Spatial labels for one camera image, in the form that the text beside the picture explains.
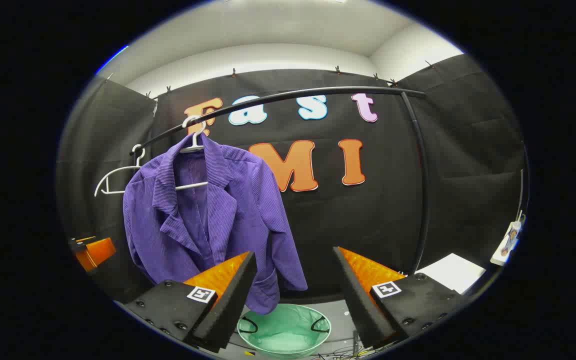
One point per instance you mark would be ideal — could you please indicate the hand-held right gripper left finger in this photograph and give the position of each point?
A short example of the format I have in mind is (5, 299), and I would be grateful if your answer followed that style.
(235, 300)

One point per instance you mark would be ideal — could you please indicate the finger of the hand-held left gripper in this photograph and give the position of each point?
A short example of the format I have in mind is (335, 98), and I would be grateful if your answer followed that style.
(99, 252)

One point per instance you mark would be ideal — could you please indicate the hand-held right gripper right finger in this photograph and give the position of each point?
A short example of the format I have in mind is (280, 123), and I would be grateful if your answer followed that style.
(358, 300)

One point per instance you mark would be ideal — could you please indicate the green mesh laundry hamper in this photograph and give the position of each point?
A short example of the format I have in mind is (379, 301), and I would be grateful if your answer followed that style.
(288, 330)

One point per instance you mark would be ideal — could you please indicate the white plastic clothes hanger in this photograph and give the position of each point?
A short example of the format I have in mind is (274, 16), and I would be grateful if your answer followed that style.
(118, 171)
(193, 148)

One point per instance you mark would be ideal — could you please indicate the black metal clothes rack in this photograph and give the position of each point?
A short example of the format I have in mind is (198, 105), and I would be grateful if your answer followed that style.
(318, 90)

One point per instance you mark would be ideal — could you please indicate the white cabinet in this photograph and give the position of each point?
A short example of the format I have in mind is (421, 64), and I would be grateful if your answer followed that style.
(450, 272)

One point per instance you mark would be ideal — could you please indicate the black backdrop cloth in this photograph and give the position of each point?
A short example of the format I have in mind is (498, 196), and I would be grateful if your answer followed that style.
(393, 210)

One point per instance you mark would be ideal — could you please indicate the white printed bottle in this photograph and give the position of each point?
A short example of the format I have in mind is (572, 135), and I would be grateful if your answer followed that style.
(512, 237)

